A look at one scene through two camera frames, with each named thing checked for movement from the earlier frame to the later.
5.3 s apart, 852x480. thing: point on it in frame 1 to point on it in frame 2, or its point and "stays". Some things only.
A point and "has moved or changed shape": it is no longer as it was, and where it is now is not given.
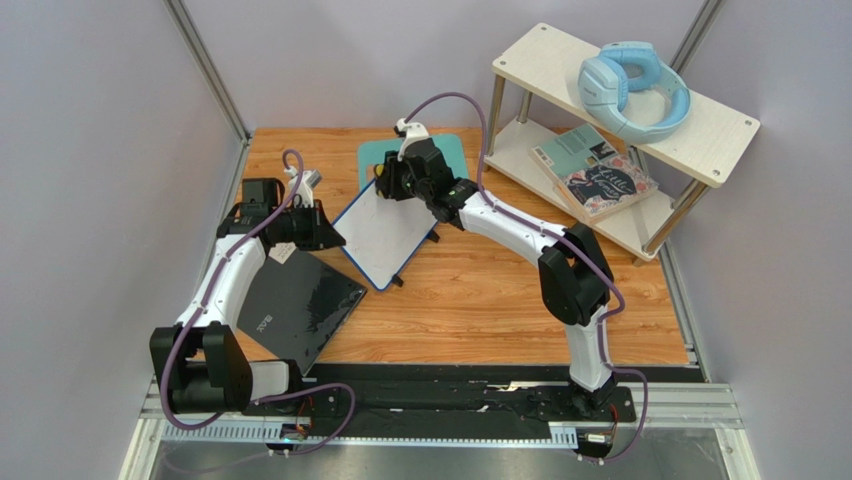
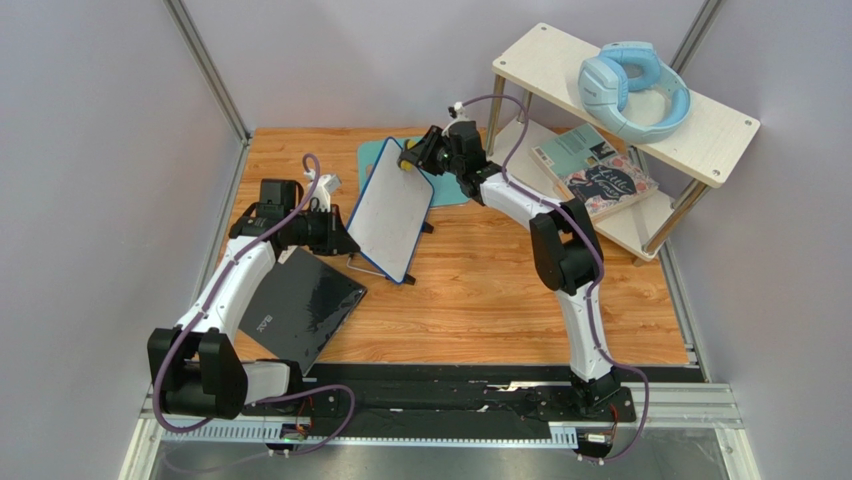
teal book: [571, 152] stays
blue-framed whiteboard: [380, 233] has moved or changed shape
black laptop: [295, 306] stays
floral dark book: [600, 190] stays
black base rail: [453, 394] stays
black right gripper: [389, 179] to [429, 151]
